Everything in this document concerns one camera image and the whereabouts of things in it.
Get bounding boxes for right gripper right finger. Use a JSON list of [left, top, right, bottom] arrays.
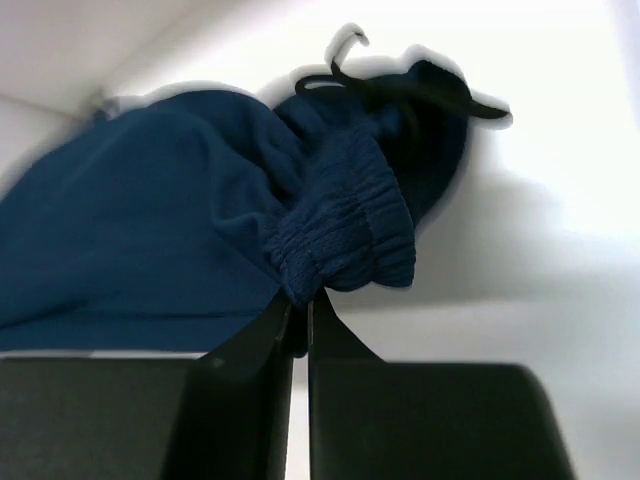
[[308, 293, 574, 480]]

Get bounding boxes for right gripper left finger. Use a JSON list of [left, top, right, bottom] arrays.
[[1, 295, 293, 479]]

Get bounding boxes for navy blue shorts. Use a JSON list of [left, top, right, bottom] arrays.
[[1, 42, 510, 352]]

